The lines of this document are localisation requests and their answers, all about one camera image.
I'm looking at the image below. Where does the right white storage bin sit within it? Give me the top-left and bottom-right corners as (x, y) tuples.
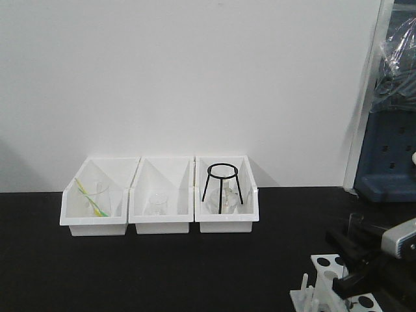
(194, 155), (259, 233)

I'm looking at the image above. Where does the left white storage bin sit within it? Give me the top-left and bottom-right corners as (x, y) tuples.
(59, 157), (140, 237)

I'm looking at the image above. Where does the white test tube rack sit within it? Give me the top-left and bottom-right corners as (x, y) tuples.
(290, 254), (382, 311)

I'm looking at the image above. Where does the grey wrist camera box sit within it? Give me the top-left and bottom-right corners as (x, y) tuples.
(381, 218), (415, 261)

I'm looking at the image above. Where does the clear glass test tube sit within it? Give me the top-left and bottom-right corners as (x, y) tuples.
(346, 213), (364, 244)

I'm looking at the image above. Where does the clear bag of pegs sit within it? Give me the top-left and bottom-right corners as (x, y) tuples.
(371, 18), (415, 112)

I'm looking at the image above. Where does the grey pegboard drying rack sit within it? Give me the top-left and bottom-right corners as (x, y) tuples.
(353, 0), (416, 203)

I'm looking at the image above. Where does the black metal tripod stand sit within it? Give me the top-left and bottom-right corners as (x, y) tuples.
(201, 162), (244, 205)

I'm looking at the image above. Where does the white storage bin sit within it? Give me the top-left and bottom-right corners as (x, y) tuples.
(194, 155), (259, 233)
(128, 156), (194, 235)
(59, 157), (140, 237)

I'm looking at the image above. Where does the glass flask under tripod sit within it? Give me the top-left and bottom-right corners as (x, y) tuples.
(208, 187), (241, 214)

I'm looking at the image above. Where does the middle white storage bin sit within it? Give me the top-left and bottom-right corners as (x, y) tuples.
(128, 156), (194, 235)

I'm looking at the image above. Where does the yellow green plastic pipette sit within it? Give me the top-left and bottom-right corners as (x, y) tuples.
(75, 178), (109, 217)

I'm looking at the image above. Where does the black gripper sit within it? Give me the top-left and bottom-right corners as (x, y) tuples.
(325, 229), (415, 311)

